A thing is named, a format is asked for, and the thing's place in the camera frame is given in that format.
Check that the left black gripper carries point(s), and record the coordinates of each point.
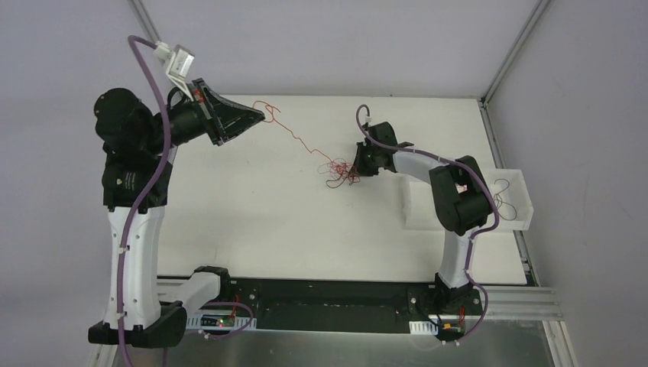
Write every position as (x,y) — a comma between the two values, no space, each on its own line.
(209,113)

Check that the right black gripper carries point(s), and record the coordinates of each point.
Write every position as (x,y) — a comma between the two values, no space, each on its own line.
(368,157)

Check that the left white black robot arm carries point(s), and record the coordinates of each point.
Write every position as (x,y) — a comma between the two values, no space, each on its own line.
(139,146)

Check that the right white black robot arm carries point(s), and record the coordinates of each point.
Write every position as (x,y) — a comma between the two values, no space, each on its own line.
(461,201)

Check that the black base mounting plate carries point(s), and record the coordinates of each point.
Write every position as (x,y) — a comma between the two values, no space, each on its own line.
(338,306)

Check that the clear plastic compartment tray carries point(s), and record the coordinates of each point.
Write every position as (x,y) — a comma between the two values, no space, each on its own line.
(507,186)

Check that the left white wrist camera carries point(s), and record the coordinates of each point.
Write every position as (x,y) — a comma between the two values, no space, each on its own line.
(177,62)

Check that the right white slotted cable duct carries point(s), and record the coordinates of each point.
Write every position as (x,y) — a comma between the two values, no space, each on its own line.
(423,328)

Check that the white slotted cable duct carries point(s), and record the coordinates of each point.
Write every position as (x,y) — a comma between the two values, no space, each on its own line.
(217,322)
(423,328)

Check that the left white slotted cable duct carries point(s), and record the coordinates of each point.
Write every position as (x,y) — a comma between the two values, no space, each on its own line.
(217,322)

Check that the aluminium frame rail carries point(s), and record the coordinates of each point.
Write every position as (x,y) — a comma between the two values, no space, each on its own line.
(523,303)

